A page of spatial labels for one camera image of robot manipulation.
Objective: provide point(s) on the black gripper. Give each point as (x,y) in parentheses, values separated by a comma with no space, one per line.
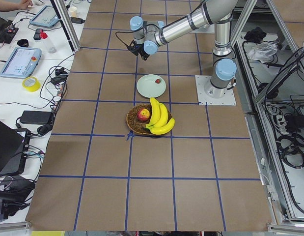
(142,52)

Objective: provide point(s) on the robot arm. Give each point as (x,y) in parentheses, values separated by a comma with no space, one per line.
(149,36)

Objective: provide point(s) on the light green plate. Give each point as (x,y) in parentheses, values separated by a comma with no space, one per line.
(147,87)

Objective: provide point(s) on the person hand at desk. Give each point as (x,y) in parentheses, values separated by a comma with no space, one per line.
(24,4)

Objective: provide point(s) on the red apple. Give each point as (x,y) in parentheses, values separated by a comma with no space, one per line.
(143,115)

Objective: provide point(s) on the paper cup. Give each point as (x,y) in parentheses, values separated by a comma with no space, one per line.
(73,11)

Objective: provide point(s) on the wicker basket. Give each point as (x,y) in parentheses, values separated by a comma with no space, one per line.
(135,125)

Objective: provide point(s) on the yellow banana bunch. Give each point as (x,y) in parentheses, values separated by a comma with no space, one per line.
(159,123)

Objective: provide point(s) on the clear plastic bottle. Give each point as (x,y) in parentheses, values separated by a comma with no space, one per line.
(47,42)

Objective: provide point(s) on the upper teach pendant tablet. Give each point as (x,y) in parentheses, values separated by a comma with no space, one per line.
(46,17)

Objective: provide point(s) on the teach pendant tablet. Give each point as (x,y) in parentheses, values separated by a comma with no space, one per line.
(46,17)
(21,63)

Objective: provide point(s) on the yellow tape roll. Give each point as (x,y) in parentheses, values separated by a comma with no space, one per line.
(31,84)

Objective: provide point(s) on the small black bowl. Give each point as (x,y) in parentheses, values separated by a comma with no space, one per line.
(23,43)

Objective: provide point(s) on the lower teach pendant tablet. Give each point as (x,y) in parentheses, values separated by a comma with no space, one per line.
(21,63)

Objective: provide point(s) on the black cloth bundle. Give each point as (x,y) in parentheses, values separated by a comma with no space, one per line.
(255,35)

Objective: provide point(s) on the black power brick left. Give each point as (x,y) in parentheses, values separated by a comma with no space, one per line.
(35,117)

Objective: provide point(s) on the crumpled white cloth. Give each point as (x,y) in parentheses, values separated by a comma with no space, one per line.
(263,52)

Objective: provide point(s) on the black laptop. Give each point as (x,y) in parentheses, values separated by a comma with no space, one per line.
(13,147)

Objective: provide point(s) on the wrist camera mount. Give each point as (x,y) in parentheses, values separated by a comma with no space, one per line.
(133,48)

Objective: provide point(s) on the aluminium frame upright left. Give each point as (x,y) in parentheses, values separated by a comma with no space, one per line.
(67,26)

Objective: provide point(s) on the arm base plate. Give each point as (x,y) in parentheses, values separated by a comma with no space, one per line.
(207,94)

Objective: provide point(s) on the aluminium frame right structure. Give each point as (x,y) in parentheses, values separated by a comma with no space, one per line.
(274,100)

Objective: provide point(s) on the coiled black cables floor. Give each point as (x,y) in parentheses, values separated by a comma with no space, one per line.
(296,142)

